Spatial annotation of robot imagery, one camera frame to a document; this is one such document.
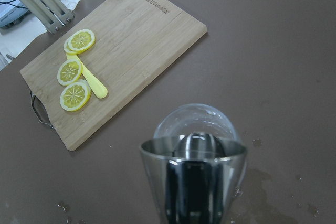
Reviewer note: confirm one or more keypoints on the steel measuring jigger cup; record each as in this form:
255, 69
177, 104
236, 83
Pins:
193, 179

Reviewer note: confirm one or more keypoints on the clear wine glass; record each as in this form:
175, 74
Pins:
197, 117

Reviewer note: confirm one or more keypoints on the yellow plastic knife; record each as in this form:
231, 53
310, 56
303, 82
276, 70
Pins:
95, 84

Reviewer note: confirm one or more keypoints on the bamboo cutting board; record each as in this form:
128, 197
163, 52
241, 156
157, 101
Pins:
136, 40

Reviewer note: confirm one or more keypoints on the middle lemon slice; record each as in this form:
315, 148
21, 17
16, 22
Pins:
69, 72

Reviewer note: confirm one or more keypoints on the lemon slice under top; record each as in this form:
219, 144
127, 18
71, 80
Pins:
68, 50

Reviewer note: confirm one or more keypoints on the left teach pendant tablet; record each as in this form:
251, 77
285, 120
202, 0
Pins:
12, 12

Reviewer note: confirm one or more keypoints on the lemon slice near handle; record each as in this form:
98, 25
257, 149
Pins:
75, 95

